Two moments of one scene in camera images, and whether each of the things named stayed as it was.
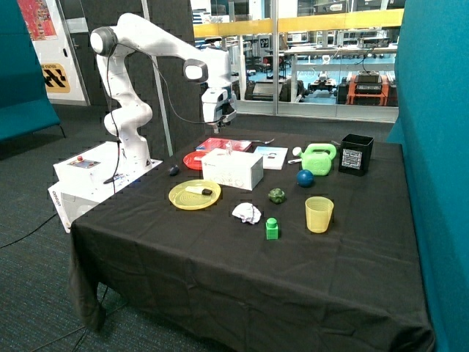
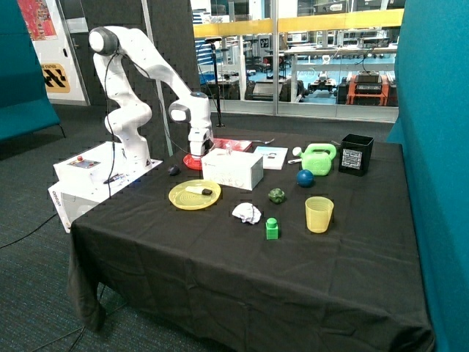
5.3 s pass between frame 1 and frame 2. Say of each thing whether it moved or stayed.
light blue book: stayed
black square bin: stayed
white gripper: moved
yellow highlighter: stayed
